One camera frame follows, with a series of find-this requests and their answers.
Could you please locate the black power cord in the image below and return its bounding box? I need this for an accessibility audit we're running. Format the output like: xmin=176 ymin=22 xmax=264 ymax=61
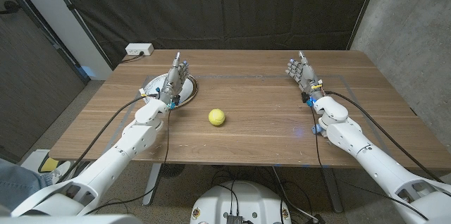
xmin=121 ymin=51 xmax=145 ymax=64

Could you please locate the black power adapter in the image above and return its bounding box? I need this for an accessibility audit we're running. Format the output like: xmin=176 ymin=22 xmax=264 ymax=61
xmin=306 ymin=213 xmax=327 ymax=224

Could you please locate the white power strip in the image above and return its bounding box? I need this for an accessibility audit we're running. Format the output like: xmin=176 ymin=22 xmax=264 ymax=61
xmin=125 ymin=42 xmax=155 ymax=56

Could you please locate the white paper plate dark rim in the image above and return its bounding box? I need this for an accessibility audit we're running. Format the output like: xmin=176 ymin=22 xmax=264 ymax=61
xmin=142 ymin=72 xmax=199 ymax=108

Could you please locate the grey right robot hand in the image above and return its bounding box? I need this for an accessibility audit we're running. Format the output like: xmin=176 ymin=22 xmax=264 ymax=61
xmin=285 ymin=50 xmax=326 ymax=102

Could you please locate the black round floor fan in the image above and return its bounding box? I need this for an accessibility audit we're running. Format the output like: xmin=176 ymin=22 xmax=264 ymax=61
xmin=160 ymin=163 xmax=186 ymax=179

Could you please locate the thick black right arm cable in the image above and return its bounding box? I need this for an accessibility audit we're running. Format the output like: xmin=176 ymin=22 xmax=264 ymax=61
xmin=323 ymin=90 xmax=445 ymax=185

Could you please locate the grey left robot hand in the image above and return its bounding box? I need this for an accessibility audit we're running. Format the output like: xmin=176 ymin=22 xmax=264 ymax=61
xmin=154 ymin=51 xmax=190 ymax=111

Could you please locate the person's blue jeans leg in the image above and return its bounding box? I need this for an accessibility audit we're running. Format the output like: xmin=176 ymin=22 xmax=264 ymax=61
xmin=0 ymin=158 xmax=54 ymax=211

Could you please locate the white robot torso edge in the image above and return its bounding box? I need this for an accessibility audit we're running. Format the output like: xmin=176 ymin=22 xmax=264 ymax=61
xmin=0 ymin=213 xmax=142 ymax=224

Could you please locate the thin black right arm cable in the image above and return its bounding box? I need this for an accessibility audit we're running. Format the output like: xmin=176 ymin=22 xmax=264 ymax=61
xmin=309 ymin=106 xmax=429 ymax=221

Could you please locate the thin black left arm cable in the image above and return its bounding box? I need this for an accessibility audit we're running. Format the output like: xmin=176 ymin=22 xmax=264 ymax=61
xmin=84 ymin=107 xmax=173 ymax=216

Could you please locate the black backdrop stand pole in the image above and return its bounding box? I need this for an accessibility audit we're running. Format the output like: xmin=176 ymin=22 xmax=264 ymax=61
xmin=347 ymin=0 xmax=383 ymax=51
xmin=44 ymin=0 xmax=114 ymax=70

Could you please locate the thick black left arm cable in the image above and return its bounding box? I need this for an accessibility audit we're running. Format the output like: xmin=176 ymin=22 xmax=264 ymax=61
xmin=56 ymin=92 xmax=159 ymax=185

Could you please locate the yellow floor item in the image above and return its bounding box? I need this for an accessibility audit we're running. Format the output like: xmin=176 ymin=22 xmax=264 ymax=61
xmin=40 ymin=156 xmax=61 ymax=173

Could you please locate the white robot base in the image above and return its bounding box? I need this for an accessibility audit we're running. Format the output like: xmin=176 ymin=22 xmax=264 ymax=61
xmin=190 ymin=180 xmax=292 ymax=224

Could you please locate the white floor box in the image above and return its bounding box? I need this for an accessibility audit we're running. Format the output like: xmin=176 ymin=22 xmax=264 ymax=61
xmin=20 ymin=149 xmax=71 ymax=182

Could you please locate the yellow tennis ball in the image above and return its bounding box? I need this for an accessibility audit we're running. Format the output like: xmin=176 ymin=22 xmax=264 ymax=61
xmin=208 ymin=108 xmax=226 ymax=127

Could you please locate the grey floor cable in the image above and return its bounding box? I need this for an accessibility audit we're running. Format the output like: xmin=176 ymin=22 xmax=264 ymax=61
xmin=271 ymin=166 xmax=314 ymax=222

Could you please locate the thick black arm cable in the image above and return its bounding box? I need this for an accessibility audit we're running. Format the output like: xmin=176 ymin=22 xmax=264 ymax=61
xmin=56 ymin=92 xmax=159 ymax=185
xmin=323 ymin=90 xmax=445 ymax=185

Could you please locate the black door handle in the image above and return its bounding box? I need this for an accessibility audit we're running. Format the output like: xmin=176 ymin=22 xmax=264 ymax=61
xmin=0 ymin=0 xmax=22 ymax=15

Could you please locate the black base cable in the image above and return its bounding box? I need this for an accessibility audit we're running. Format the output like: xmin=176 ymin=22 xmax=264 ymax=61
xmin=210 ymin=170 xmax=241 ymax=215

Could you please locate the black backdrop curtain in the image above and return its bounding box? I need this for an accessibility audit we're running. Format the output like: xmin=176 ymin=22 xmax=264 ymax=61
xmin=52 ymin=0 xmax=378 ymax=70

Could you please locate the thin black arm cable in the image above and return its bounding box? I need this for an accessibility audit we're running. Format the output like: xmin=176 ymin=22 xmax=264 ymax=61
xmin=84 ymin=107 xmax=173 ymax=216
xmin=309 ymin=106 xmax=429 ymax=221

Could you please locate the grey table leg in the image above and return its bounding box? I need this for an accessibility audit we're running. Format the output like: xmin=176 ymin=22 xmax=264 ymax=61
xmin=142 ymin=163 xmax=163 ymax=206
xmin=322 ymin=167 xmax=345 ymax=213

